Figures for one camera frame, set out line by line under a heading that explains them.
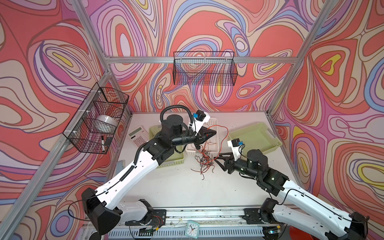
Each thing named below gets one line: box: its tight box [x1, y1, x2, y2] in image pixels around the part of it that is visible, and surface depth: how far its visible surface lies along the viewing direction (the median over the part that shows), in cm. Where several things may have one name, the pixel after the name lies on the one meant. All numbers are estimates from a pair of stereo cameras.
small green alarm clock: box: [185, 220, 200, 239], surface depth 70 cm
